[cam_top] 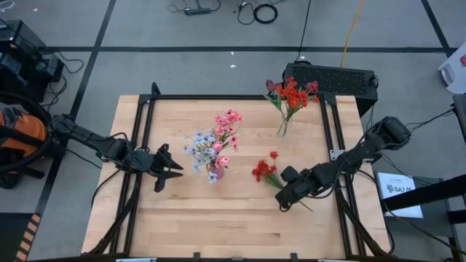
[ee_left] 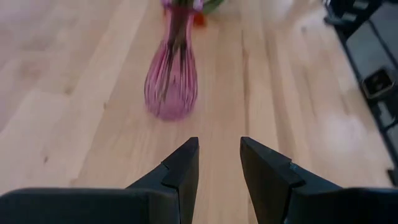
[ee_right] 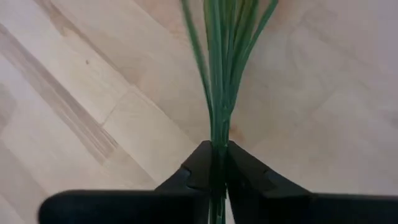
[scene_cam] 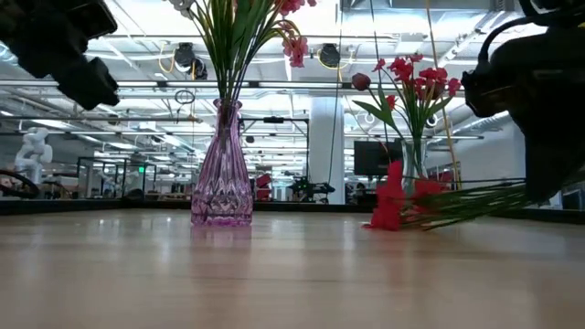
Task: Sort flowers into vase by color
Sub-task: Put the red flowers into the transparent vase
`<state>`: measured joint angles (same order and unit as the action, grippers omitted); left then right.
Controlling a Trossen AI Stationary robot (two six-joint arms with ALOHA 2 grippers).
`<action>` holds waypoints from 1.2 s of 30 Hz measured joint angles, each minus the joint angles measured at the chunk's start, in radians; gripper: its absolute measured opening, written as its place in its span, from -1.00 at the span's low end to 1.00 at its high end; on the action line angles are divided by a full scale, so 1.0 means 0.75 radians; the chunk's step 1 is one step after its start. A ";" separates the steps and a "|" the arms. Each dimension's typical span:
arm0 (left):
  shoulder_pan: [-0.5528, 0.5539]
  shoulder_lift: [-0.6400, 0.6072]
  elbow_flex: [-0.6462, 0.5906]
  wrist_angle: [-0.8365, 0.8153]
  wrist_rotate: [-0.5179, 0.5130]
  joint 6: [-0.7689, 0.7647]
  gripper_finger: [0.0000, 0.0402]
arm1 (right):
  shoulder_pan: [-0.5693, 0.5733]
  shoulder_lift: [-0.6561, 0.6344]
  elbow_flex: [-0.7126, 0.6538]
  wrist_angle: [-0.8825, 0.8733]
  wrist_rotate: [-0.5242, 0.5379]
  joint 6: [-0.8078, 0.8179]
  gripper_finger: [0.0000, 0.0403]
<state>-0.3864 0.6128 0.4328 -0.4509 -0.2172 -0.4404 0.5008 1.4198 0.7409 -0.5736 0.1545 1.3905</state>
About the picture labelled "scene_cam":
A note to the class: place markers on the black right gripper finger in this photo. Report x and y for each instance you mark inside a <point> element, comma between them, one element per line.
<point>539,169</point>
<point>569,160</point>

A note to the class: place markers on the pink ribbed glass vase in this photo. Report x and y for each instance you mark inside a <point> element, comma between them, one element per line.
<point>222,192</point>

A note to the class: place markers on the pink artificial flower spray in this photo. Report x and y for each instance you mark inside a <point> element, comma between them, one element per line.
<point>297,50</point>

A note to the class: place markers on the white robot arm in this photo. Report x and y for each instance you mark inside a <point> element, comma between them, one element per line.
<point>33,153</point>

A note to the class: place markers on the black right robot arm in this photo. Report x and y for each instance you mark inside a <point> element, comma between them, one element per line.
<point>557,11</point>

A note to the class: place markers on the clear glass vase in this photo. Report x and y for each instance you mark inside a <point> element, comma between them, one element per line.
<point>416,160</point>

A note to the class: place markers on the black flat screen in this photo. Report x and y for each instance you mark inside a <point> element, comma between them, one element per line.
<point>372,157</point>

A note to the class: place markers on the grey overhead rail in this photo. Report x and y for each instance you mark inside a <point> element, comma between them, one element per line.
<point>137,84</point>

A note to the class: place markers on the black framed enclosure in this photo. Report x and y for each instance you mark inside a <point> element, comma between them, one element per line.
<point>116,159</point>

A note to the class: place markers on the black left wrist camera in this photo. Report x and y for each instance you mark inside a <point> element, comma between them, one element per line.
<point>98,18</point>

